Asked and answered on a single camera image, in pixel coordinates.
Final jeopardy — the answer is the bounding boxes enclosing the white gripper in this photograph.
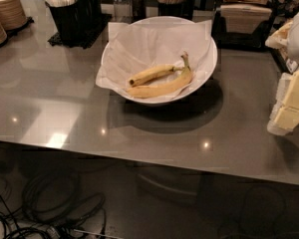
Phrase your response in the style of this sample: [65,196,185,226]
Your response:
[265,12,299,135]

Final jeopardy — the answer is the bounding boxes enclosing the long yellow banana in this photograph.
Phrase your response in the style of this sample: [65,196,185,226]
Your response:
[127,52,192,99]

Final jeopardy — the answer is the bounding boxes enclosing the white bowl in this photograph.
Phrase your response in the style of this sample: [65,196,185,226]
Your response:
[101,16,219,105]

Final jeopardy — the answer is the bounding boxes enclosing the short yellow banana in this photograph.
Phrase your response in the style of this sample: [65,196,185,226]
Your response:
[129,65,180,87]

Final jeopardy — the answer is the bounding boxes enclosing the black sachet rack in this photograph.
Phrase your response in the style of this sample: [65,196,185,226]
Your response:
[270,48,298,74]

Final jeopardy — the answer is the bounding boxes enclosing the black chopstick holder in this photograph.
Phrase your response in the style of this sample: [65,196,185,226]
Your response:
[158,0,194,20]

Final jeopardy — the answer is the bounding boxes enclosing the white paper liner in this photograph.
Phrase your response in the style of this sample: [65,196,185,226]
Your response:
[95,19,213,102]

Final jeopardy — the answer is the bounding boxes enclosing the dark sauce bottle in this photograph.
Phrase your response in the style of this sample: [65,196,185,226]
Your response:
[131,0,147,22]

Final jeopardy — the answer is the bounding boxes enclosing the glass salt shaker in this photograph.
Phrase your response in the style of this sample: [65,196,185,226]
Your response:
[113,0,131,23]

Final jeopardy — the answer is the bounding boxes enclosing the black cutlery holder rear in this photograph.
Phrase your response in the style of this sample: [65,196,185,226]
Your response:
[77,0,102,29]

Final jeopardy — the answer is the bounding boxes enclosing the black cutlery holder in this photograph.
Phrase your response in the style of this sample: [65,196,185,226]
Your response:
[48,2,81,44]
[77,0,102,29]

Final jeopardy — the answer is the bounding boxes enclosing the black cutlery holder front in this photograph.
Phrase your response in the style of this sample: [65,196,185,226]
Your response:
[48,2,81,44]

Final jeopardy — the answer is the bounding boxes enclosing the black cables on floor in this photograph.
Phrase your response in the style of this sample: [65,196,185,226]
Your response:
[0,171,108,239]

